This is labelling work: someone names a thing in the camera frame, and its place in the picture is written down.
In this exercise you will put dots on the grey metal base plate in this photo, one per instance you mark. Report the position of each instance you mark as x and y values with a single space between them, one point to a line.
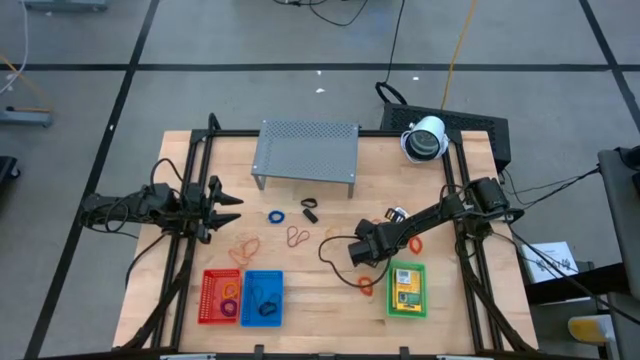
65 5

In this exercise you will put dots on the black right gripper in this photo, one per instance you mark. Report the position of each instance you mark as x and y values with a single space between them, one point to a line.
367 247

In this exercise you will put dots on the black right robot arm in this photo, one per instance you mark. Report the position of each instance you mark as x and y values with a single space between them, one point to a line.
430 217

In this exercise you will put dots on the grey stand foot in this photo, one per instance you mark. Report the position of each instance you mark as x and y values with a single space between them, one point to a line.
25 119

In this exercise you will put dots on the black aluminium table frame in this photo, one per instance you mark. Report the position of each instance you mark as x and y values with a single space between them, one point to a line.
235 133

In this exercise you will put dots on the grey cart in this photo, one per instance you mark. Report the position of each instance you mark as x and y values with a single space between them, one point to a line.
620 225

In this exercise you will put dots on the white cylindrical camera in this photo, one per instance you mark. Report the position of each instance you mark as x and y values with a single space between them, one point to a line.
425 142

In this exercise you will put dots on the green plastic basket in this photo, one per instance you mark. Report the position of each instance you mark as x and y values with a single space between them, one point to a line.
390 315

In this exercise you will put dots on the red plastic basket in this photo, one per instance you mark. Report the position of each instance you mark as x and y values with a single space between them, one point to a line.
210 280

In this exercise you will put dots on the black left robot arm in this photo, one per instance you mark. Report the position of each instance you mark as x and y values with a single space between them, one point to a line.
145 205

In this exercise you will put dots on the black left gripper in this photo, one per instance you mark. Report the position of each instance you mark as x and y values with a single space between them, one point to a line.
202 210

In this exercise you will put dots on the black wide band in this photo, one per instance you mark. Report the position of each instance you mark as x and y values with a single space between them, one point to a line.
261 309

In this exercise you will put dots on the black shelf board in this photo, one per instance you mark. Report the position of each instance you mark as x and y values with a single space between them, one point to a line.
575 287

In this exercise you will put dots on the grey perforated metal shelf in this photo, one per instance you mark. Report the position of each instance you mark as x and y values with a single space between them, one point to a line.
305 150

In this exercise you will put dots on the black clamp bracket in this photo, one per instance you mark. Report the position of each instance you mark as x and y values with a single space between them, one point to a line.
404 353
258 351

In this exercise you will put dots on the white booklet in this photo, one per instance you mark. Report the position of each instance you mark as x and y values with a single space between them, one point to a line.
547 262

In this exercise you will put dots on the white label strip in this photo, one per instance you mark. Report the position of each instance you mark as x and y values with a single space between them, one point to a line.
457 357

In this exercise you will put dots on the orange rubber band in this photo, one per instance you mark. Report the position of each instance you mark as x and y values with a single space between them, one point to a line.
244 252
376 220

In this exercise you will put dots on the yellow white roll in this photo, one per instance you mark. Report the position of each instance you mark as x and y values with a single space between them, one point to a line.
590 330

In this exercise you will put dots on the black band loop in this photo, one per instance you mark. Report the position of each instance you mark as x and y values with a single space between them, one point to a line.
303 202

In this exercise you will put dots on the blue plastic basket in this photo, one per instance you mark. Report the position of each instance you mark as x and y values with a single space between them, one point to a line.
275 285

